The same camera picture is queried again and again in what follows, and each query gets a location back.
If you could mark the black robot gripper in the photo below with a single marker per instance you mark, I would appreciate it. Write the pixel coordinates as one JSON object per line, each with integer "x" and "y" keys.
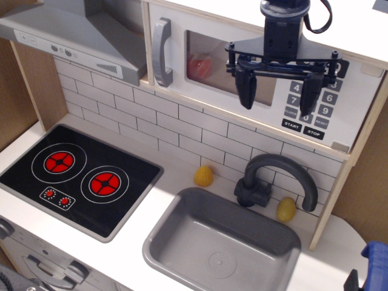
{"x": 282, "y": 52}

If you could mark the white toy microwave door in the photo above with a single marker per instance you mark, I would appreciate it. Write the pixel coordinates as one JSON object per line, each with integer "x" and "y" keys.
{"x": 336, "y": 119}

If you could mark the grey microwave door handle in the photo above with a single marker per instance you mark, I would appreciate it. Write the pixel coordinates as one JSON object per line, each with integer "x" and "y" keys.
{"x": 162, "y": 32}

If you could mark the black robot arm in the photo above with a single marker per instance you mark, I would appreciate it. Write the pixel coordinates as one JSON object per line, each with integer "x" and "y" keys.
{"x": 290, "y": 9}

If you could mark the red toy food in microwave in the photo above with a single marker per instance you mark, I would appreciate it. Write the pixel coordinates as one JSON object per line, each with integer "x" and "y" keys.
{"x": 199, "y": 67}

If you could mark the wooden microwave cabinet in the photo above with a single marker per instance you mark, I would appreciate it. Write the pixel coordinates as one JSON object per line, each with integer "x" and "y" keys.
{"x": 355, "y": 32}

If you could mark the yellow ridged toy lemon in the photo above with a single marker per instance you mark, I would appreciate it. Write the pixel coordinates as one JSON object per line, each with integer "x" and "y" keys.
{"x": 203, "y": 176}

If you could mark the yellow smooth toy potato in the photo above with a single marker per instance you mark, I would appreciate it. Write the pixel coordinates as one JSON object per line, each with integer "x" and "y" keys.
{"x": 286, "y": 210}

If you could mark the grey plastic sink basin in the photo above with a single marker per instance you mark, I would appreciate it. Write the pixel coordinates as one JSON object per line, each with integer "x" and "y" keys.
{"x": 207, "y": 242}

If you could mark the grey range hood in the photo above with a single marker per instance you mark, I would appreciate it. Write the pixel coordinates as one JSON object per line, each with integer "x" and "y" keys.
{"x": 80, "y": 32}

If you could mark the blue plastic object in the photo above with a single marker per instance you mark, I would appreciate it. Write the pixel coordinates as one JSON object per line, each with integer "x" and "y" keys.
{"x": 376, "y": 253}

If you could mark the black clamp object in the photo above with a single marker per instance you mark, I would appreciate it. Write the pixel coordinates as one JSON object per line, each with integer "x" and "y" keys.
{"x": 351, "y": 283}

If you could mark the black toy stovetop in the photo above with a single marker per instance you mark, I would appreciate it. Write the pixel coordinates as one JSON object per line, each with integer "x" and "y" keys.
{"x": 84, "y": 182}

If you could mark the grey toy oven door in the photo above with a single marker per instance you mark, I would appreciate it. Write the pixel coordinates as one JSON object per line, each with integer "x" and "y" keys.
{"x": 54, "y": 269}

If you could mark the grey oven knob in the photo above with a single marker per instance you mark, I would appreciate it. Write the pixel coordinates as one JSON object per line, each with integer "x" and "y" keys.
{"x": 6, "y": 229}

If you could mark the grey fabric object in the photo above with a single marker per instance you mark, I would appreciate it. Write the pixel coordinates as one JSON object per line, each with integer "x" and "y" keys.
{"x": 11, "y": 280}

